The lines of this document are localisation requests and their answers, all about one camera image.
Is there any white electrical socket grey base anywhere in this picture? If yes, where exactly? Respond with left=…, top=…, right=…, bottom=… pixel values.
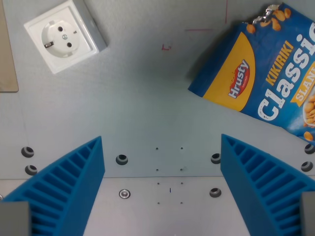
left=23, top=0, right=108, bottom=75

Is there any beige flat board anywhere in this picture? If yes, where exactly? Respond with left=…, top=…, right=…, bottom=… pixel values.
left=0, top=0, right=19, bottom=93

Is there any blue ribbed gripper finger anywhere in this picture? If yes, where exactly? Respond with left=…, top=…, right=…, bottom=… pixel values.
left=220, top=133, right=315, bottom=236
left=0, top=136, right=106, bottom=236

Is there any blue Hrusty peanut snack bag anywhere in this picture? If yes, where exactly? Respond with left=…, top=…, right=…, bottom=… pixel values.
left=188, top=2, right=315, bottom=148

